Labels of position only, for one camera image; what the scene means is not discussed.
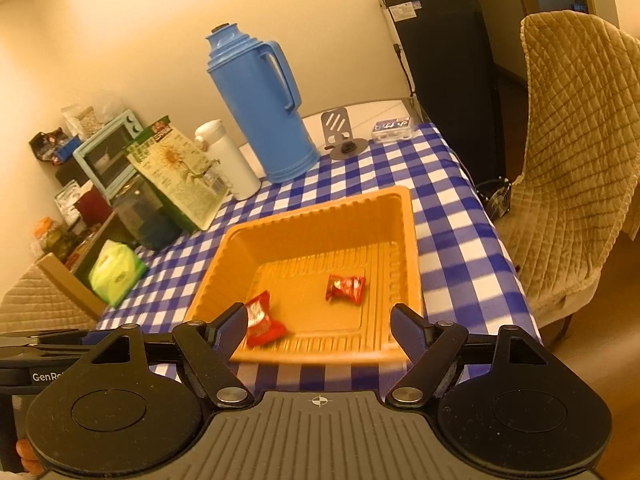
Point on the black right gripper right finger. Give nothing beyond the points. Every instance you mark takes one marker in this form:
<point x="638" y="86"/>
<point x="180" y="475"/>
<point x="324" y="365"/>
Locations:
<point x="434" y="351"/>

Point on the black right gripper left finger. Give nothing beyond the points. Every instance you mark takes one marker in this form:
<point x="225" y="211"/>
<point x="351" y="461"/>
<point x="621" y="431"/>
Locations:
<point x="205" y="350"/>

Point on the red candy packet front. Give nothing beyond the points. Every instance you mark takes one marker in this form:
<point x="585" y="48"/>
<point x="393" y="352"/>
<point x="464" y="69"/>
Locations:
<point x="262" y="328"/>

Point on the small red candy packet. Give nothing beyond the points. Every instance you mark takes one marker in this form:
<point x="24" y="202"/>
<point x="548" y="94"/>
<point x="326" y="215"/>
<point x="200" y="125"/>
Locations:
<point x="346" y="287"/>

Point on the person left hand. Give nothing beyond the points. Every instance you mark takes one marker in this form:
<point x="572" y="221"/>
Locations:
<point x="28" y="458"/>

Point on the beige quilted chair left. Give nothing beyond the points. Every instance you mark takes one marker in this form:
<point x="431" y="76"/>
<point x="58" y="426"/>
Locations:
<point x="34" y="302"/>

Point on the beige quilted chair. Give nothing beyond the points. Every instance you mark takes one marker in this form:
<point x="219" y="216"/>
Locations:
<point x="34" y="302"/>
<point x="581" y="161"/>

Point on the blue white checkered tablecloth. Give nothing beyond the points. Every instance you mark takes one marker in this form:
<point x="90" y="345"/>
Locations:
<point x="466" y="275"/>

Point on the green tissue pack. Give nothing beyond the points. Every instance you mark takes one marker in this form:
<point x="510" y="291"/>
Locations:
<point x="115" y="272"/>

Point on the orange plastic tray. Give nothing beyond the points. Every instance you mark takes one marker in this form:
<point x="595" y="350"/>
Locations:
<point x="292" y="255"/>

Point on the dark glass jar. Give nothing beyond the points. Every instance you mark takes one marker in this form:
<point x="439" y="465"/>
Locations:
<point x="144" y="215"/>

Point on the green sunflower seed bag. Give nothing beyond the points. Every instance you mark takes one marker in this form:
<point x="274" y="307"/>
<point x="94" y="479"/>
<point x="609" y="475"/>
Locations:
<point x="180" y="171"/>

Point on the dark red box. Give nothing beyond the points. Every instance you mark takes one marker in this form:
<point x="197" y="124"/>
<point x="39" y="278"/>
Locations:
<point x="93" y="207"/>

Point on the white insulated bottle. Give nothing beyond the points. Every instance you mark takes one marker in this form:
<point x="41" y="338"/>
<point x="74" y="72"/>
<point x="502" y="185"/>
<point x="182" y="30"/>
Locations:
<point x="227" y="159"/>

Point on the beige quilted chair right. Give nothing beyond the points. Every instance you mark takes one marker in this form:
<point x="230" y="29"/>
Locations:
<point x="581" y="161"/>

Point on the light blue toaster oven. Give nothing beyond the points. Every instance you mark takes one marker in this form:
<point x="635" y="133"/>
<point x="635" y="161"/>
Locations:
<point x="103" y="158"/>

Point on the clear small plastic box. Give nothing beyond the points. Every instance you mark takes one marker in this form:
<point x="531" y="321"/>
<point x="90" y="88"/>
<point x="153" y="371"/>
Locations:
<point x="392" y="130"/>

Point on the grey phone stand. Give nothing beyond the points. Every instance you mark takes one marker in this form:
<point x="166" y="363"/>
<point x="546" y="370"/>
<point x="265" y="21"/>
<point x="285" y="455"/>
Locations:
<point x="338" y="137"/>

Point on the blue thermos jug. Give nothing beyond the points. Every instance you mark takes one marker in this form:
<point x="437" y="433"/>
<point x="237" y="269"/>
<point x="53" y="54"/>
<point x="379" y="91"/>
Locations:
<point x="258" y="86"/>

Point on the black cabinet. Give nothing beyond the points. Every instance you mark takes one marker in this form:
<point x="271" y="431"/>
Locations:
<point x="449" y="58"/>

